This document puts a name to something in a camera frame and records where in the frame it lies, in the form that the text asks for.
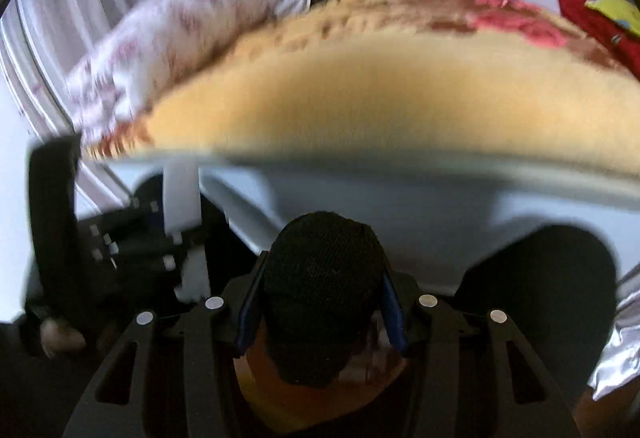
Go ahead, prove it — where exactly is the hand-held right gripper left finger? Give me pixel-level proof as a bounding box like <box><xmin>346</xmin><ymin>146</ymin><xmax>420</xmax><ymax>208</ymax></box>
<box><xmin>65</xmin><ymin>253</ymin><xmax>269</xmax><ymax>438</ymax></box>

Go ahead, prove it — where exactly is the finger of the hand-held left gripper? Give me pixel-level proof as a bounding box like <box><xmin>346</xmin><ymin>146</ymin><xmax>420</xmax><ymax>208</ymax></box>
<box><xmin>97</xmin><ymin>238</ymin><xmax>223</xmax><ymax>305</ymax></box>
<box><xmin>87</xmin><ymin>175</ymin><xmax>173</xmax><ymax>249</ymax></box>

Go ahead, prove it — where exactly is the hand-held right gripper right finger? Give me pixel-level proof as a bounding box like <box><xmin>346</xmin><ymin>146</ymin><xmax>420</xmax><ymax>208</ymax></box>
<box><xmin>381</xmin><ymin>265</ymin><xmax>582</xmax><ymax>438</ymax></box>

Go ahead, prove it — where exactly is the black knitted ball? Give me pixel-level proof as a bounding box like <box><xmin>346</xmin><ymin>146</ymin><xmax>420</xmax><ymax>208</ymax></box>
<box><xmin>262</xmin><ymin>210</ymin><xmax>387</xmax><ymax>387</ymax></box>

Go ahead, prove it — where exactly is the person's left hand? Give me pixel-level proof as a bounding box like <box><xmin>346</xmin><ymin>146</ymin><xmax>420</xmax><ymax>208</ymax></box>
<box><xmin>39</xmin><ymin>317</ymin><xmax>88</xmax><ymax>360</ymax></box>

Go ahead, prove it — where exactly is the white mattress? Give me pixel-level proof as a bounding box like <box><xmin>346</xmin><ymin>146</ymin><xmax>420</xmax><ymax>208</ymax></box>
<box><xmin>112</xmin><ymin>150</ymin><xmax>640</xmax><ymax>314</ymax></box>

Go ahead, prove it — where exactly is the pink floral pillow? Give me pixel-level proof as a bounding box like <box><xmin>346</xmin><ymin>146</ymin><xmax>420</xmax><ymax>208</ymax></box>
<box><xmin>66</xmin><ymin>0</ymin><xmax>303</xmax><ymax>159</ymax></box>

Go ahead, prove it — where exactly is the yellow plush floral blanket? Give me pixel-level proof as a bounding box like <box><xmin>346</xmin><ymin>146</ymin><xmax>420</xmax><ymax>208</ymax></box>
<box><xmin>84</xmin><ymin>0</ymin><xmax>640</xmax><ymax>181</ymax></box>

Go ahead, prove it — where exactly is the silver satin bed skirt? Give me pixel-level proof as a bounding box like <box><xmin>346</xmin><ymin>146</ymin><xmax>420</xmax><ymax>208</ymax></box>
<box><xmin>586</xmin><ymin>265</ymin><xmax>640</xmax><ymax>401</ymax></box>

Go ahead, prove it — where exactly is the red and yellow printed cloth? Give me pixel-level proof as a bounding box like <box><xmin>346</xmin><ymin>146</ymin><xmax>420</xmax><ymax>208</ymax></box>
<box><xmin>556</xmin><ymin>0</ymin><xmax>640</xmax><ymax>80</ymax></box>

